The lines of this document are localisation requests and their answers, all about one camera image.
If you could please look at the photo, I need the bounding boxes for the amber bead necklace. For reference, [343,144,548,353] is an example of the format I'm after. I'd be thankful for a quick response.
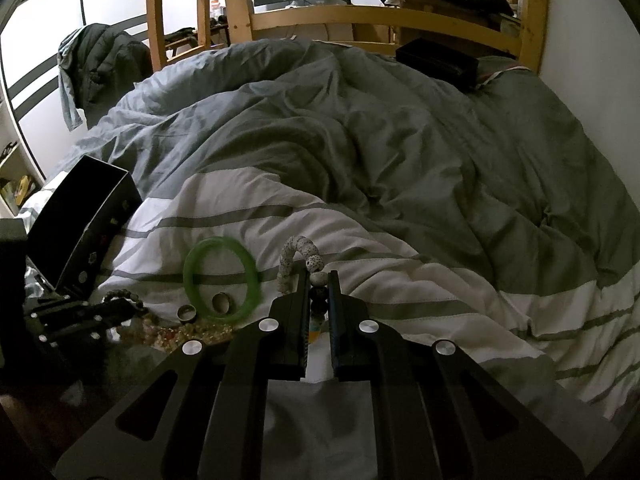
[117,314,237,351]

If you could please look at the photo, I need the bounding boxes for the speckled white bead bracelet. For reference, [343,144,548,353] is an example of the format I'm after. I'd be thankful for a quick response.
[275,234,330,296]

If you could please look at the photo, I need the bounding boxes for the white shelf unit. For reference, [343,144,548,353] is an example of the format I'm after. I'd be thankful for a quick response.
[1,84,44,188]

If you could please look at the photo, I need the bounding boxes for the black jewelry box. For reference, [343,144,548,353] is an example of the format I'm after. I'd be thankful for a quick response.
[27,155,142,299]

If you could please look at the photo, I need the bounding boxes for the wooden ladder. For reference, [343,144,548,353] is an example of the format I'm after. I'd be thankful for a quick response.
[145,0,212,72]

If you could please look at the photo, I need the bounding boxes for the dark grey jacket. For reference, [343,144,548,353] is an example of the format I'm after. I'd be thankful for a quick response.
[56,24,153,131]

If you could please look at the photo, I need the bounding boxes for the grey striped duvet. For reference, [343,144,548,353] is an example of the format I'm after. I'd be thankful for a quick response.
[19,37,640,470]

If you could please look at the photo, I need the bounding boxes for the green jade bangle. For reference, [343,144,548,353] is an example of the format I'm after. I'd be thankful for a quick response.
[182,236,262,325]

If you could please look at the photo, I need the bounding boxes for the dark braided bracelet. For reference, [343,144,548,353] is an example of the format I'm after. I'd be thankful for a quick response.
[101,288,148,311]

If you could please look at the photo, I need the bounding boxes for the wooden bed frame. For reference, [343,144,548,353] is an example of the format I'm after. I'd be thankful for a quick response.
[226,0,548,73]

